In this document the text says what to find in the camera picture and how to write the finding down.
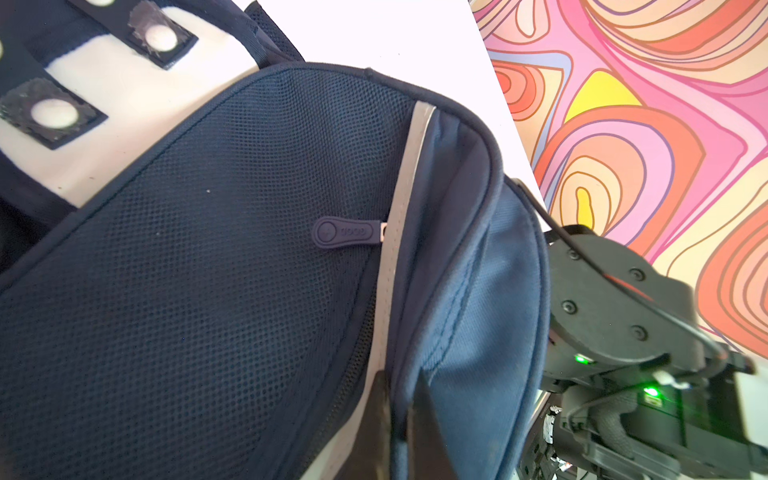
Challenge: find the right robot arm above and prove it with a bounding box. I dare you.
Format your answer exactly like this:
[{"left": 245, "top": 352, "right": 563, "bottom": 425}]
[{"left": 515, "top": 224, "right": 767, "bottom": 479}]

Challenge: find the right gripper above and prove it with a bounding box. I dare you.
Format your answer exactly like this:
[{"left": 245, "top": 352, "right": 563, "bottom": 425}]
[{"left": 518, "top": 365, "right": 767, "bottom": 479}]

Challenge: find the navy blue backpack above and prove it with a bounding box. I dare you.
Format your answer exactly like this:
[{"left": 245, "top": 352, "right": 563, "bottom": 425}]
[{"left": 1, "top": 1, "right": 550, "bottom": 479}]

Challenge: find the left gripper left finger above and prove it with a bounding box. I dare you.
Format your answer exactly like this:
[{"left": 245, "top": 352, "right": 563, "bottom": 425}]
[{"left": 336, "top": 371, "right": 392, "bottom": 480}]

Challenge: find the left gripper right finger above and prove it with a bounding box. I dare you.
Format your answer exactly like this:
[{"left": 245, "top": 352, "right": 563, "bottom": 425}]
[{"left": 406, "top": 373, "right": 458, "bottom": 480}]

